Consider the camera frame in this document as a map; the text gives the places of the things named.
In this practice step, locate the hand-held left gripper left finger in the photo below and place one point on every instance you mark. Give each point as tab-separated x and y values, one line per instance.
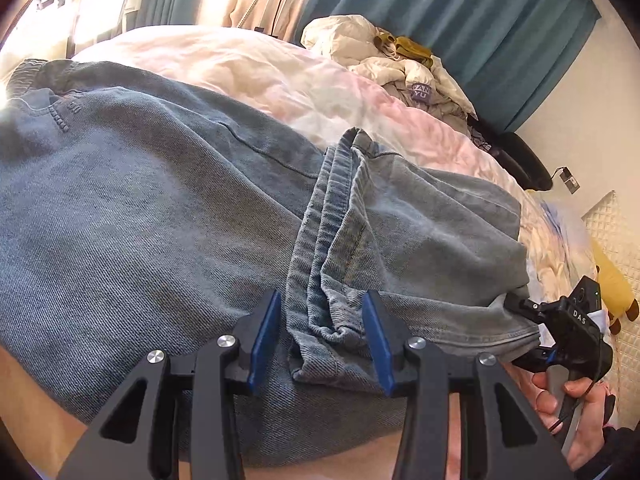
262	330

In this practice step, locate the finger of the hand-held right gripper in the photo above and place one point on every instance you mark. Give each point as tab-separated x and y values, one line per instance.
527	307
537	357

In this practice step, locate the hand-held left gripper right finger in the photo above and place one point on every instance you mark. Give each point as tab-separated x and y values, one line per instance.
376	335

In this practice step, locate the blue denim jeans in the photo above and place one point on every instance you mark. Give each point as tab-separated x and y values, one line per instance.
150	210

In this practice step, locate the person's right forearm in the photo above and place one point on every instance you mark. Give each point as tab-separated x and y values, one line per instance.
617	452

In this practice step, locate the person's right hand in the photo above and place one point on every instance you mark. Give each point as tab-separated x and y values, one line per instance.
592	410

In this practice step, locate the yellow plush toy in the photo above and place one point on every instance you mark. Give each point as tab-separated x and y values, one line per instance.
612	285

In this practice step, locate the grey pink cloth heap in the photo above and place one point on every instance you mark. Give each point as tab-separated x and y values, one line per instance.
481	137

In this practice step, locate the pastel tie-dye bed blanket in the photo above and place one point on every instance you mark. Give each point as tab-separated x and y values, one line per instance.
250	70

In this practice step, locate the mustard yellow cloth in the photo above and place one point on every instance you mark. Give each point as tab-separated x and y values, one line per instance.
410	47

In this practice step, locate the beige quilted coat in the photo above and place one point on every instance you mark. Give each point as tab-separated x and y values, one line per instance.
350	35

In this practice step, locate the peach cloth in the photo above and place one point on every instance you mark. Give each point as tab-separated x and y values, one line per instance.
225	10

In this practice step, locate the wall socket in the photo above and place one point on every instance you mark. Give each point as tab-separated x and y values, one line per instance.
567	180

